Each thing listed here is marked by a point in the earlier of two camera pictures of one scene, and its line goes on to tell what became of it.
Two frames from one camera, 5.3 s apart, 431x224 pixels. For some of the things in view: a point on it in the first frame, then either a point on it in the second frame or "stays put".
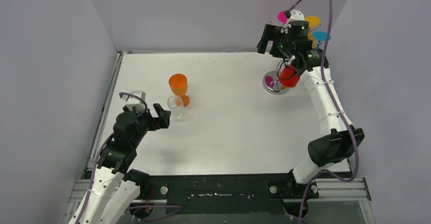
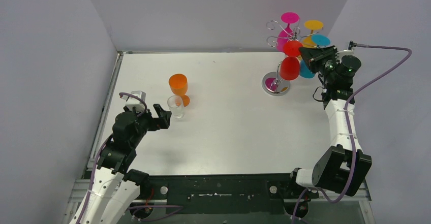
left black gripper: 159,118 stays put
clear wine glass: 176,104 stays put
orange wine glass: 178,84 stays put
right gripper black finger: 270,33 -> 316,56
